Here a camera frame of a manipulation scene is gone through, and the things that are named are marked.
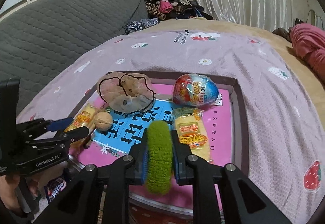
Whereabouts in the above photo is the yellow rice cracker pack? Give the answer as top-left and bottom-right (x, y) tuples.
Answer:
(172, 108), (211, 162)
(64, 103), (98, 152)

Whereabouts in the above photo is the walnut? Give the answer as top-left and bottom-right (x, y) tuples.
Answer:
(94, 111), (113, 131)

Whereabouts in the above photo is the beige hair net black cord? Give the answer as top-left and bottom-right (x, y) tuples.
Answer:
(96, 71), (156, 115)

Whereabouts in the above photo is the green fuzzy hair ring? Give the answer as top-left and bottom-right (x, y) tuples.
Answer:
(144, 120), (174, 196)

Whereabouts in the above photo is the small red egg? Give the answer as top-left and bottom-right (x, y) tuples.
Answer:
(172, 73), (219, 107)

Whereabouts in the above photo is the person left hand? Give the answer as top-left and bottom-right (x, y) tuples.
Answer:
(1, 172), (51, 213)

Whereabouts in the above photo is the blue Oreo cookie pack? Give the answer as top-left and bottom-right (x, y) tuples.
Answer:
(44, 176), (67, 203)

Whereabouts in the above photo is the pink blue book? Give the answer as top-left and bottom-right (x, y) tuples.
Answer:
(69, 83), (233, 210)

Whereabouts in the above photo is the pink strawberry bed blanket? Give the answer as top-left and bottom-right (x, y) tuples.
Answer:
(17, 31), (324, 223)

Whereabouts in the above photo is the grey quilted headboard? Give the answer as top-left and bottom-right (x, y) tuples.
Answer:
(1, 0), (148, 111)

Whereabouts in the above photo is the dark shallow box tray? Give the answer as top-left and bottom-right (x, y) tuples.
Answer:
(66, 70), (251, 217)

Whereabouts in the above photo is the blue floral cloth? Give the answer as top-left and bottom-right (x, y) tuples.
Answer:
(125, 18), (159, 34)

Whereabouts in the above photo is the pile of clothes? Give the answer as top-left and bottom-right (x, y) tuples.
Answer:
(144, 0), (214, 21)

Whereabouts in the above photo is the pink quilt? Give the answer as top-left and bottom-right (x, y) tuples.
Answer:
(290, 23), (324, 83)

